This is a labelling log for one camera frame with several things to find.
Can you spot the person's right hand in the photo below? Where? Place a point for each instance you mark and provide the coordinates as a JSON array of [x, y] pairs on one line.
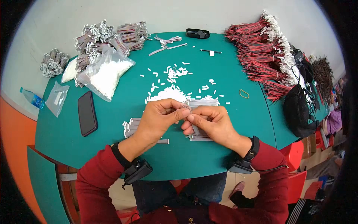
[[216, 126]]

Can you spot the person's left hand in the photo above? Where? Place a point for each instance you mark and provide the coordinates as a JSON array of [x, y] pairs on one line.
[[152, 123]]

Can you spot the person's left index finger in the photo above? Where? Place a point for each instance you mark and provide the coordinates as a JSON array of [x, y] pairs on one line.
[[172, 102]]

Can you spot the person's right index finger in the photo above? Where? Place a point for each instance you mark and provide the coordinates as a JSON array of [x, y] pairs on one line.
[[207, 109]]

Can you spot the person's right thumb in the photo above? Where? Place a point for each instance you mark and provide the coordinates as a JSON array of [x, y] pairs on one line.
[[197, 121]]

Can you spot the person's right fingers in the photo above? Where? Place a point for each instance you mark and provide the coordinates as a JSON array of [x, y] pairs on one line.
[[186, 129]]

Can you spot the person's left thumb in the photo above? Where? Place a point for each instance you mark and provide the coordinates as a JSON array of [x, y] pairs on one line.
[[179, 114]]

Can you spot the pile of white connectors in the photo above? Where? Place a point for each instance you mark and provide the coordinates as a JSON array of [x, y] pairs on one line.
[[173, 89]]

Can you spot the yellow rubber band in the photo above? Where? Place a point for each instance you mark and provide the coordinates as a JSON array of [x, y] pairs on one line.
[[244, 93]]

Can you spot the black pen with white tag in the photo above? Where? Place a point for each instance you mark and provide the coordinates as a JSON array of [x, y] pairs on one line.
[[210, 51]]

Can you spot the black wrist band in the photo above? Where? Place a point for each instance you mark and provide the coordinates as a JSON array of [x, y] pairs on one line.
[[134, 168], [247, 159]]

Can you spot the person's legs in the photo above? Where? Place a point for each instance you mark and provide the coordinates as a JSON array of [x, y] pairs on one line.
[[173, 191]]

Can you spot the clear bag of white connectors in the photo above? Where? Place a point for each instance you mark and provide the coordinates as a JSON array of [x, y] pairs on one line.
[[105, 74]]

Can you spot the black flat device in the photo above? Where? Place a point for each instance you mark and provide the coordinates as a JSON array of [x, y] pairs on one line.
[[197, 33]]

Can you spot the black smartphone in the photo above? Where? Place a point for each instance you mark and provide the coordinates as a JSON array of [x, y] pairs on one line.
[[87, 113]]

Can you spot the person's body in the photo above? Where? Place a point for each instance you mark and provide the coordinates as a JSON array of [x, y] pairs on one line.
[[179, 217]]

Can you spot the black mesh bag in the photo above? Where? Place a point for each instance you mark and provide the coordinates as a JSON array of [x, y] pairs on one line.
[[298, 112]]

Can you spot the red plastic stool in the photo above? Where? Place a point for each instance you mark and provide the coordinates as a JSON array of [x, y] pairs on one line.
[[293, 154], [297, 186]]

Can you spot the white filled plastic bag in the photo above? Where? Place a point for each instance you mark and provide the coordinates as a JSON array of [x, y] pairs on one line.
[[70, 71]]

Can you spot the small empty clear bag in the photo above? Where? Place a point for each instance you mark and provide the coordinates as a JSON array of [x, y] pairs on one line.
[[57, 98]]

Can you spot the clear plastic water bottle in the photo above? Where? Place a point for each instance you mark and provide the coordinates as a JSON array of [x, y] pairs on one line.
[[32, 98]]

